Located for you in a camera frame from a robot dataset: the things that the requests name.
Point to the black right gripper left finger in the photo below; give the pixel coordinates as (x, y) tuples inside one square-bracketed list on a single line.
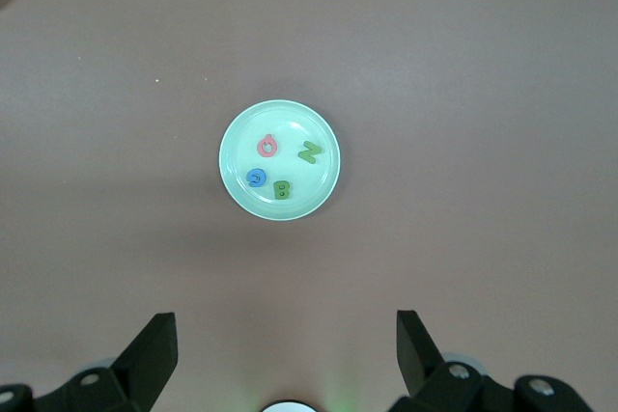
[(120, 383)]

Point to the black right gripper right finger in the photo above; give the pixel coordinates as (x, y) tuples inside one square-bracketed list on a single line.
[(458, 392)]

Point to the blue foam letter G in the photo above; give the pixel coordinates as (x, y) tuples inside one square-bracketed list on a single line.
[(250, 179)]

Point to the green foam capital B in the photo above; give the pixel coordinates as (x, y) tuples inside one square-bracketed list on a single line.
[(277, 190)]

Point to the pink foam letter Q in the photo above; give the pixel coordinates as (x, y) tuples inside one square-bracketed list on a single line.
[(261, 149)]

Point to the green foam capital N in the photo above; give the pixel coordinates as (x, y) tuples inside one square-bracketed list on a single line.
[(309, 152)]

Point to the brown table cover sheet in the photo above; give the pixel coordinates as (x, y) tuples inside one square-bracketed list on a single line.
[(434, 93)]

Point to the green round plate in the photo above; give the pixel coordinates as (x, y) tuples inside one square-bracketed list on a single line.
[(289, 118)]

